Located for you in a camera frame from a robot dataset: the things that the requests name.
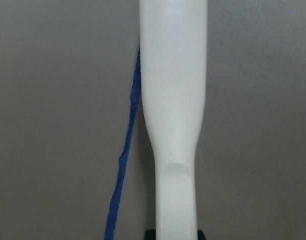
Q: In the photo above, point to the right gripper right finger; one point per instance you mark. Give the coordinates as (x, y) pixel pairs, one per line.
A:
(201, 235)

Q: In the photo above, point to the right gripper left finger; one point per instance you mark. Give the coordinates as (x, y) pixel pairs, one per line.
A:
(150, 234)

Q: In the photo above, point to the beige hand brush black bristles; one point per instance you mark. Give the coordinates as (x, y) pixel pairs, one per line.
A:
(173, 42)

